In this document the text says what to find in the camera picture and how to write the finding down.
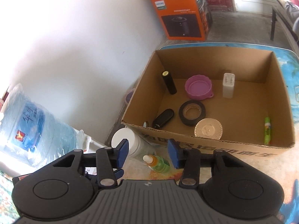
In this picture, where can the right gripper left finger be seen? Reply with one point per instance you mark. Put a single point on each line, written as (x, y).
(109, 163)

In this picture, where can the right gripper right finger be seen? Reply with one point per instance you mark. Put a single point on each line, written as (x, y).
(188, 159)

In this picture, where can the green dropper bottle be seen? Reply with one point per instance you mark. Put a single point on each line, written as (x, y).
(157, 163)

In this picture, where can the gold lid black jar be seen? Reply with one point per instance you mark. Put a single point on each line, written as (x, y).
(209, 128)

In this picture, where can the black tape roll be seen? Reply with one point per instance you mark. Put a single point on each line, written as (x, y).
(191, 112)

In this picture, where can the black oval case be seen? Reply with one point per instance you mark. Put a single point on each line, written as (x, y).
(162, 119)

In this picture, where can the pink plastic lid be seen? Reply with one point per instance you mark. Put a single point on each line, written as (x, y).
(199, 87)

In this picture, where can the green lip balm stick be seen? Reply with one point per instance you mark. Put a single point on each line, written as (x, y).
(267, 131)

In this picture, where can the black cylindrical tube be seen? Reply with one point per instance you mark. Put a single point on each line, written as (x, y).
(168, 80)

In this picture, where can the white power adapter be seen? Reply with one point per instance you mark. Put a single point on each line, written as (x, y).
(228, 85)

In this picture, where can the white plastic bag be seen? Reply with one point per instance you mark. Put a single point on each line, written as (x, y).
(87, 143)

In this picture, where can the brown cardboard box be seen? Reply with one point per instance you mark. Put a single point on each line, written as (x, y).
(237, 97)

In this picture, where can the blue water jug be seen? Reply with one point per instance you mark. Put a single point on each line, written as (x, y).
(32, 134)

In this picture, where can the orange appliance box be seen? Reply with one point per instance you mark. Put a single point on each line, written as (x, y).
(184, 19)

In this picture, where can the grey bedding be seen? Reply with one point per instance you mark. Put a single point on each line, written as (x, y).
(293, 13)

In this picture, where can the black metal bed frame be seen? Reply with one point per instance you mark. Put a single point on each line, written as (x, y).
(279, 14)

